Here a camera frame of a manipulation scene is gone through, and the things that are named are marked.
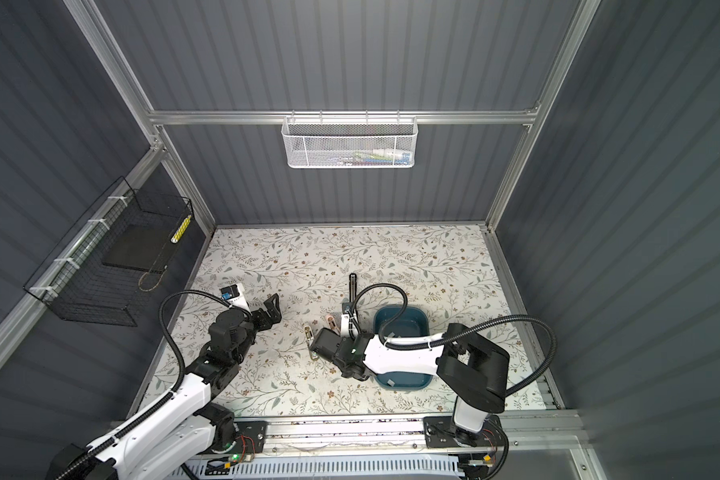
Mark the pink mini stapler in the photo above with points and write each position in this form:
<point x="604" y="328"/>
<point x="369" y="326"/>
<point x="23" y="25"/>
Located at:
<point x="331" y="322"/>

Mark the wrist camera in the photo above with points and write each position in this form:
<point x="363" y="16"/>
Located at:
<point x="347" y="321"/>
<point x="235" y="295"/>

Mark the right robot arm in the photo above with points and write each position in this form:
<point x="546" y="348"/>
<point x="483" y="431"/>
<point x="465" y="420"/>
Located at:
<point x="473" y="367"/>

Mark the black pad in basket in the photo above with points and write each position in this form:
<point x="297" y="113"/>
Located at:
<point x="142" y="248"/>

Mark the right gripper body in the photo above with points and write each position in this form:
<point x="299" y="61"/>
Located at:
<point x="341" y="368"/>

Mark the white wire mesh basket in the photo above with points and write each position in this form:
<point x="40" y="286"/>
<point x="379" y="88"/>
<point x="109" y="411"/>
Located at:
<point x="316" y="145"/>

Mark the black stapler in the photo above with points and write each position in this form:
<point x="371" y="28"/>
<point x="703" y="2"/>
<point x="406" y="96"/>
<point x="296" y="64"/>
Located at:
<point x="353" y="296"/>

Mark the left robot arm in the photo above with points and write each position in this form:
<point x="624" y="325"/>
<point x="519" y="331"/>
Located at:
<point x="184" y="420"/>

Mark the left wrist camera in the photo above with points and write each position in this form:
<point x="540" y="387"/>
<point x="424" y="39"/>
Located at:
<point x="235" y="295"/>

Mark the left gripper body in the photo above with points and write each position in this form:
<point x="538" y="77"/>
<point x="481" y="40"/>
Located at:
<point x="250" y="335"/>

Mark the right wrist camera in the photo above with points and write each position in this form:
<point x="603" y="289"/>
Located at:
<point x="347" y="321"/>

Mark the tubes in white basket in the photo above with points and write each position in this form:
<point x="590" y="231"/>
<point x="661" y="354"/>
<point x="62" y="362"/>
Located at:
<point x="378" y="157"/>

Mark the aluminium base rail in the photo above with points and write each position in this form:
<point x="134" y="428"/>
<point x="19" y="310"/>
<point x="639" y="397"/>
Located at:
<point x="291" y="436"/>

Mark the yellow marker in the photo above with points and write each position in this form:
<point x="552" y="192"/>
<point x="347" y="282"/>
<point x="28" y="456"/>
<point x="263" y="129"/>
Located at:
<point x="181" y="229"/>

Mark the black wire basket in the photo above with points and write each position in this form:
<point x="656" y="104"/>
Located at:
<point x="108" y="272"/>

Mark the teal plastic tray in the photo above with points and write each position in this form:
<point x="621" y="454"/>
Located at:
<point x="413" y="323"/>

